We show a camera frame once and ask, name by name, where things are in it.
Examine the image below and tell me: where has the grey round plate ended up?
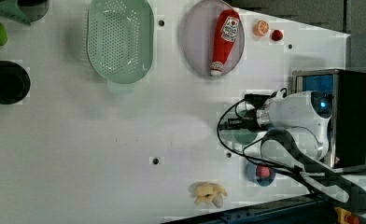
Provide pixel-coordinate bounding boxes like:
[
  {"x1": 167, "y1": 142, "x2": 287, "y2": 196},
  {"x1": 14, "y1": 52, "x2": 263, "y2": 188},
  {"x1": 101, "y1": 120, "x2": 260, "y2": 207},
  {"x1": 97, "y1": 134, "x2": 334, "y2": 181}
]
[{"x1": 182, "y1": 0, "x2": 232, "y2": 77}]

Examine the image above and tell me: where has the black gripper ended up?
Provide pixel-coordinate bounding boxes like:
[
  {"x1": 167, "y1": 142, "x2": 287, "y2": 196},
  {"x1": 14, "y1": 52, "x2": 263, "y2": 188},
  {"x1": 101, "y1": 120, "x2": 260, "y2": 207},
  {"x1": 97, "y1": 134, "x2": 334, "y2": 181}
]
[{"x1": 226, "y1": 93, "x2": 270, "y2": 131}]

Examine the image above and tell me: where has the black round stand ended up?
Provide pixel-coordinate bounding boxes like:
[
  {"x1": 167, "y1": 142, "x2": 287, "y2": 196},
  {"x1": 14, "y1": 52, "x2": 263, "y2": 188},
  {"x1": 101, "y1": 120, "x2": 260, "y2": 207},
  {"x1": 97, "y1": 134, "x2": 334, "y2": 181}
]
[{"x1": 0, "y1": 61, "x2": 31, "y2": 105}]

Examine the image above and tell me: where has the red strawberry in bowl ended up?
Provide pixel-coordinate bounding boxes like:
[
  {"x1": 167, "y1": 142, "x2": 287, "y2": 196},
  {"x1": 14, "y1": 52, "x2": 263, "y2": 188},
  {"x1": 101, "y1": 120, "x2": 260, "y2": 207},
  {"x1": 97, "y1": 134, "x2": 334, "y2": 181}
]
[{"x1": 256, "y1": 165, "x2": 271, "y2": 179}]

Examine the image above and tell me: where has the blue bowl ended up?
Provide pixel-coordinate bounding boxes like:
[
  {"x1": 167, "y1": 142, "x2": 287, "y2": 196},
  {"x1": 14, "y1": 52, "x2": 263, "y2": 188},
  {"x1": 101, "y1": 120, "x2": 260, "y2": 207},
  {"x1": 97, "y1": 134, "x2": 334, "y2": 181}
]
[{"x1": 246, "y1": 163, "x2": 275, "y2": 187}]

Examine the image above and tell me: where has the orange slice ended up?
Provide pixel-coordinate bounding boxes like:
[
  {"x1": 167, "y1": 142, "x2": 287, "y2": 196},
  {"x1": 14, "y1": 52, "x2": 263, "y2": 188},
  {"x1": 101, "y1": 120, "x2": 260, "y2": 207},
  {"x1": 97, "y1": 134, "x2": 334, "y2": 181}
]
[{"x1": 254, "y1": 21, "x2": 269, "y2": 36}]

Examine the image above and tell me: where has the red ketchup bottle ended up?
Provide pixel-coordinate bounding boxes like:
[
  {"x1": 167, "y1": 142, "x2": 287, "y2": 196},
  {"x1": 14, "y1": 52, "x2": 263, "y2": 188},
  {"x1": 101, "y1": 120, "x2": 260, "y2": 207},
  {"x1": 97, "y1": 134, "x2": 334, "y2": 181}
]
[{"x1": 210, "y1": 9, "x2": 240, "y2": 77}]

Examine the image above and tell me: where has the green perforated colander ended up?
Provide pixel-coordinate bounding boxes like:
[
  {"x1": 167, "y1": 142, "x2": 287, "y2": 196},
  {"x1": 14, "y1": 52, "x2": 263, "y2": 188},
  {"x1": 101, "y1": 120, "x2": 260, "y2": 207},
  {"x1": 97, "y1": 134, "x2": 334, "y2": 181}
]
[{"x1": 87, "y1": 0, "x2": 154, "y2": 93}]

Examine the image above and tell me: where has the peeled banana toy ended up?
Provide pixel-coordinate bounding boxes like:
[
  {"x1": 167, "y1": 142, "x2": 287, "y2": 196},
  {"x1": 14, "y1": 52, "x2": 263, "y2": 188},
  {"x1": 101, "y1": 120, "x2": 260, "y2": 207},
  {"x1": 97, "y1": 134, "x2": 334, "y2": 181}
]
[{"x1": 193, "y1": 182, "x2": 228, "y2": 208}]

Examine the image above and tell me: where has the red strawberry on table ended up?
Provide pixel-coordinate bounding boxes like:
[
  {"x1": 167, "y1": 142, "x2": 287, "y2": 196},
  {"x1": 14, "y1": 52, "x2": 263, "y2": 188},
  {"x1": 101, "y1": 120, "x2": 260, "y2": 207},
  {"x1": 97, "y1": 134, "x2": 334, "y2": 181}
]
[{"x1": 271, "y1": 30, "x2": 283, "y2": 41}]

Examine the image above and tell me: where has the black toaster oven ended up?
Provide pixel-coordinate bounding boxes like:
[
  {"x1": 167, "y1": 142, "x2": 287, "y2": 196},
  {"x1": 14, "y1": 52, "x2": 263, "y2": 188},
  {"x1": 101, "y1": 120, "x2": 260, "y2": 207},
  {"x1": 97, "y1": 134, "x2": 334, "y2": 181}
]
[{"x1": 291, "y1": 69, "x2": 366, "y2": 168}]

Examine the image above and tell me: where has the black cylinder at edge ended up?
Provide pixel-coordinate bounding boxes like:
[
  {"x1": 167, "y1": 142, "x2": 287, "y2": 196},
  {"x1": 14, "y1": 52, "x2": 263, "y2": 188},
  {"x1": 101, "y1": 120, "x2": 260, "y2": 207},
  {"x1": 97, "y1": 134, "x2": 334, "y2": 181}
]
[{"x1": 18, "y1": 0, "x2": 50, "y2": 22}]

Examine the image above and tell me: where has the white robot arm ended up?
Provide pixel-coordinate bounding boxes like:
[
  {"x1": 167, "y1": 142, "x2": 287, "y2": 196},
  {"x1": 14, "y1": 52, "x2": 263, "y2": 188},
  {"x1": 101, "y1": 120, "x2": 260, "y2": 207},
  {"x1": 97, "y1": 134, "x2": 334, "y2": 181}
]
[{"x1": 218, "y1": 89, "x2": 366, "y2": 215}]

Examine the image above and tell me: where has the green mug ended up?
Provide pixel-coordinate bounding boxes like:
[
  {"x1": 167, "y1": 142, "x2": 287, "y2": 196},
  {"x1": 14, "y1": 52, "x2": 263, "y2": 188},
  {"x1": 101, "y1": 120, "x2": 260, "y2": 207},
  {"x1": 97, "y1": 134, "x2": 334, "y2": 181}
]
[{"x1": 233, "y1": 109, "x2": 258, "y2": 145}]

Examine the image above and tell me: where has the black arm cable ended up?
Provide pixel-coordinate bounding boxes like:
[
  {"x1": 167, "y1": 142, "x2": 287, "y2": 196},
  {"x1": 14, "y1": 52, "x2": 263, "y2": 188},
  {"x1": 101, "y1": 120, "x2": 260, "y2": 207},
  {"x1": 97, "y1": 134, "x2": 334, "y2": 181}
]
[{"x1": 216, "y1": 87, "x2": 320, "y2": 200}]

